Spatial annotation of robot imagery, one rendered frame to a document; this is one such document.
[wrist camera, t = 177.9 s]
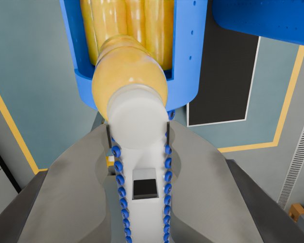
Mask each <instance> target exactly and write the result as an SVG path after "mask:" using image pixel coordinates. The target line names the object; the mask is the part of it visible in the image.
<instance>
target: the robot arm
mask: <svg viewBox="0 0 304 243"><path fill-rule="evenodd" d="M166 145H169V147H170V148H171V149H172V157H171V170H172V171H173V172H174V174H175V175H176V177H177V180H176V181H175V182H174V183H173V185H172V189H171V210H170V220H171V237H172V239H173V241H174V242H175V243H304V232H303V231H302V230H301V229H300V227H299V226H298V225H297V224H296V222H295V221H294V220H293V219H292V218H291V217H290V216H289V214H288V213H287V212H286V211H285V210H284V209H283V208H282V207H281V206H280V205H279V204H278V203H277V202H276V201H275V200H274V199H273V198H272V197H271V196H270V195H269V194H268V193H267V192H266V191H265V190H264V189H263V188H262V187H261V186H260V185H259V184H258V183H257V182H256V181H255V180H254V179H253V178H252V177H251V176H250V175H249V174H248V173H247V172H246V171H245V170H244V169H243V168H242V167H241V166H240V165H239V164H238V163H237V162H236V161H235V160H234V159H227V158H226V157H225V156H224V155H223V154H222V153H221V152H220V151H219V150H218V149H217V148H216V147H214V146H213V145H212V144H211V143H209V142H208V141H206V140H205V139H204V138H202V137H201V136H199V135H197V134H196V133H194V132H193V131H191V130H189V129H188V128H186V127H185V126H183V125H181V124H180V123H178V122H177V121H174V120H171V121H167V132H166ZM111 148H112V139H111V133H110V127H109V125H108V124H106V123H105V124H101V125H99V126H98V127H96V128H95V129H94V130H92V131H91V132H89V133H88V134H87V135H85V136H84V137H83V138H81V139H80V140H78V141H77V142H76V143H74V144H73V145H72V146H70V147H69V148H68V149H67V150H66V151H64V152H63V153H62V154H61V155H60V156H59V157H58V158H57V159H56V160H55V161H54V162H53V163H52V165H51V166H50V167H49V168H48V169H47V170H46V171H39V172H38V173H37V174H36V175H35V176H34V177H33V178H32V179H31V181H30V182H29V183H28V184H27V185H26V186H25V187H24V188H23V189H22V190H21V192H20V193H19V194H18V195H17V196H16V197H15V198H14V199H13V200H12V202H11V203H10V204H9V205H8V206H7V207H6V208H5V209H4V210H3V211H2V213H1V214H0V243H111V214H110V210H109V205H108V200H107V195H106V191H105V189H104V188H103V187H102V184H103V181H104V179H105V178H106V176H107V175H108V166H107V161H106V155H107V153H108V151H109V150H110V149H111Z"/></svg>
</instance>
